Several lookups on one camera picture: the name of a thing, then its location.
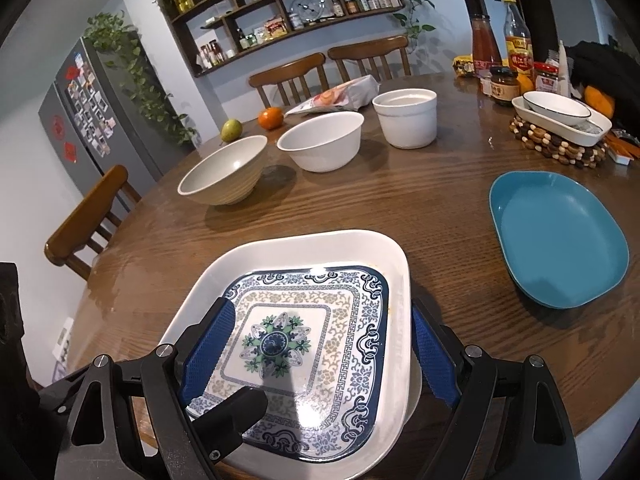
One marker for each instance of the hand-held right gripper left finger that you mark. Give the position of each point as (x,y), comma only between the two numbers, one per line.
(207,350)

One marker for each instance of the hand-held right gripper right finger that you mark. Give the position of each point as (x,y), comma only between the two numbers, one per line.
(432,355)

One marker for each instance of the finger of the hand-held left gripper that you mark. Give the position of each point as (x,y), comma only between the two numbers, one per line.
(235,410)

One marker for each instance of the blue patterned square plate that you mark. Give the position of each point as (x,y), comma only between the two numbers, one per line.
(310,340)

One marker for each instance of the white square plate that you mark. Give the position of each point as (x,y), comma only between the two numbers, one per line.
(280,255)

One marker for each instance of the white straight-sided bowl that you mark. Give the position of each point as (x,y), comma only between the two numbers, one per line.
(406,122)

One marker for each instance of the wooden chair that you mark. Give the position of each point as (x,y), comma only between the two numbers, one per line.
(370,55)
(87,235)
(292,77)

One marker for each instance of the beige ribbed bowl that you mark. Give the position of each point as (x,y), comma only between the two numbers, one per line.
(225,180)

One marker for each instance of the teal oval plate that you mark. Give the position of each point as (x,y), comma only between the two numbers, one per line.
(560,240)

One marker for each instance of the grey refrigerator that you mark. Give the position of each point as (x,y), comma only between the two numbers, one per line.
(105,160)

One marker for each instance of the green pear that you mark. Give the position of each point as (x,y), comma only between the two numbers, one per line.
(231,131)

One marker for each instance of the white round bowl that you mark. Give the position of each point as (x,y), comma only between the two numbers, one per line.
(325,147)

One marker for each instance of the wooden beaded trivet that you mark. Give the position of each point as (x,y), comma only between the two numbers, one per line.
(550,150)

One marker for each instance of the orange tangerine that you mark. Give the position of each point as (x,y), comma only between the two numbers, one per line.
(271,118)

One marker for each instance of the fridge photo magnets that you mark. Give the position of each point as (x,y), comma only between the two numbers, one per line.
(90,110)

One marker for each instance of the white rectangular dish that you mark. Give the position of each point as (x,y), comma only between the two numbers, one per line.
(575,132)

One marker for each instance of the white pink food packet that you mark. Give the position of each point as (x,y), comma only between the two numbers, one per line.
(340,95)

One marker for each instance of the dark-lidded sauce jar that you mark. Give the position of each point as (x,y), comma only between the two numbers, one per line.
(503,87)

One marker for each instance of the white dark-rimmed shallow bowl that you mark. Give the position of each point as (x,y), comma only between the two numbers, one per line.
(557,107)

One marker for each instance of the trailing green plant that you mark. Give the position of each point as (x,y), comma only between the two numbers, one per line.
(140,75)

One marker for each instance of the yellow snack packet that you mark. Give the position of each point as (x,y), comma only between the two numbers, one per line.
(463,66)

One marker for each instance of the red-lidded jar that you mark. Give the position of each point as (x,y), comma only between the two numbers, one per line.
(546,77)

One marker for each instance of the orange fruit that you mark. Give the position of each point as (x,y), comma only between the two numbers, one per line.
(599,101)

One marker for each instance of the red sauce bottle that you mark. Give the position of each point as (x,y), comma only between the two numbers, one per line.
(486,45)

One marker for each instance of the white tube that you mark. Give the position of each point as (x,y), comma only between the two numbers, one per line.
(563,67)

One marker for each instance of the yellow-capped vinegar bottle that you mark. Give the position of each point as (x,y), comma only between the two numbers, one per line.
(517,35)

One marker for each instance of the black bag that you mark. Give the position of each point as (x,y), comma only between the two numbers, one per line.
(600,65)

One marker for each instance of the hanging green vine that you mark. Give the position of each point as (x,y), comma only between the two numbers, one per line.
(412,15)

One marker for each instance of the round glass clock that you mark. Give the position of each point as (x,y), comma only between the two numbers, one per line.
(308,9)

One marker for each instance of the white wall socket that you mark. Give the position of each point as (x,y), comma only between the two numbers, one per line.
(64,340)

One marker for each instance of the wooden wall shelf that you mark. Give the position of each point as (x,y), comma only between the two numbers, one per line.
(295,30)

